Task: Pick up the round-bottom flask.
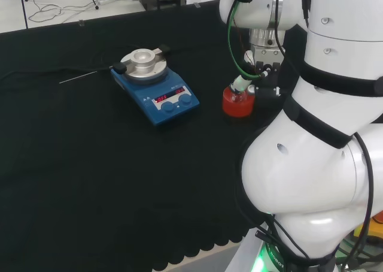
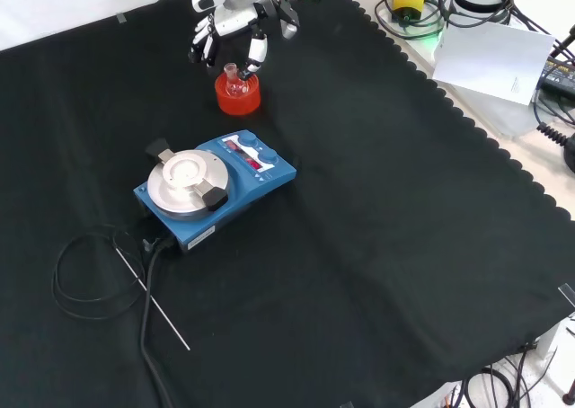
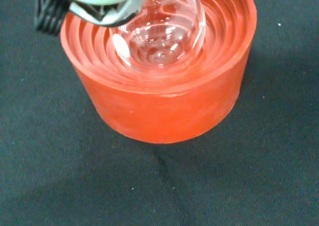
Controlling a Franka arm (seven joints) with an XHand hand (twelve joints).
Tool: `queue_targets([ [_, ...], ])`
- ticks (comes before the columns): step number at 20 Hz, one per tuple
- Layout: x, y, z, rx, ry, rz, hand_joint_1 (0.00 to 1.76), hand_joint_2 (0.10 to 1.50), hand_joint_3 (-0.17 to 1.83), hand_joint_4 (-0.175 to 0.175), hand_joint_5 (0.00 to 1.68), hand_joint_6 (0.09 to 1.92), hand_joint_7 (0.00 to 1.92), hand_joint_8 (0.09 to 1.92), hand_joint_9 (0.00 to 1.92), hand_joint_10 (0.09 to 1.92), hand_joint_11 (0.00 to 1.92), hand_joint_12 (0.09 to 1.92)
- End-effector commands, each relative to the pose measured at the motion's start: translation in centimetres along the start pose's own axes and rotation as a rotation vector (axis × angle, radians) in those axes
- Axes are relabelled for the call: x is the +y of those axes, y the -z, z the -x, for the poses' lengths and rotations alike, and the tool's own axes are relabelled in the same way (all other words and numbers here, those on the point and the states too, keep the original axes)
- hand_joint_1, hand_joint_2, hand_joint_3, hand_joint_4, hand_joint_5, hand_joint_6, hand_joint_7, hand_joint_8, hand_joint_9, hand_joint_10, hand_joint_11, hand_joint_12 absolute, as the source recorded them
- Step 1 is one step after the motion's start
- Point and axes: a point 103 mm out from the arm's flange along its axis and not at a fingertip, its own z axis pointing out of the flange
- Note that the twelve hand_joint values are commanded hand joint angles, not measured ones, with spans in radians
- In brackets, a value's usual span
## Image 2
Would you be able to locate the clear tape tab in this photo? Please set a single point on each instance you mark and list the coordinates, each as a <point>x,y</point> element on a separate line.
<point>121,18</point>
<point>567,291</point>

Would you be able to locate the thin metal probe rod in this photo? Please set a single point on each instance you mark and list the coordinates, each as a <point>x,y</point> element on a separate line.
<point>153,300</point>

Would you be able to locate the clear round-bottom flask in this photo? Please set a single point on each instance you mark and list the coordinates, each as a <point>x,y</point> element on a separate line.
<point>234,88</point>

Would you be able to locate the black power adapter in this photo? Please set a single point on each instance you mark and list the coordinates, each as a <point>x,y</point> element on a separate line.
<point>559,77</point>

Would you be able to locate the black bench cloth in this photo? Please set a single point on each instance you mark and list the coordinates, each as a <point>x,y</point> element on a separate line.
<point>359,246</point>

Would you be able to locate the yellow stop button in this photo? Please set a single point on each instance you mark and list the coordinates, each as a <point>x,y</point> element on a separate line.
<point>409,1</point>

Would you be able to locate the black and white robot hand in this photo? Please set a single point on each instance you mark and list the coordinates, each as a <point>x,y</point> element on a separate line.
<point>233,21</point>

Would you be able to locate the blue-base heater with steel plate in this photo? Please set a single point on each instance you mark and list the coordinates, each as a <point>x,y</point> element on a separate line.
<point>269,174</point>

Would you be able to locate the black and grey wrist camera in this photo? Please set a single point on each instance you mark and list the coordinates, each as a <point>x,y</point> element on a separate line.
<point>287,21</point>

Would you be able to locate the white paper sheet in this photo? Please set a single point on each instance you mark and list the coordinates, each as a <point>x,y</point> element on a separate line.
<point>489,62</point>

